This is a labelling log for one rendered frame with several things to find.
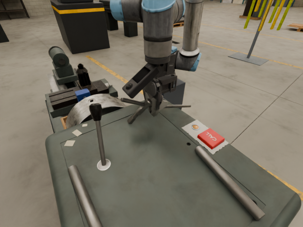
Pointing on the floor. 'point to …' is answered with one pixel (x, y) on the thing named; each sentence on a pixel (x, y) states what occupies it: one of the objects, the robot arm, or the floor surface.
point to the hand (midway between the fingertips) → (151, 113)
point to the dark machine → (81, 24)
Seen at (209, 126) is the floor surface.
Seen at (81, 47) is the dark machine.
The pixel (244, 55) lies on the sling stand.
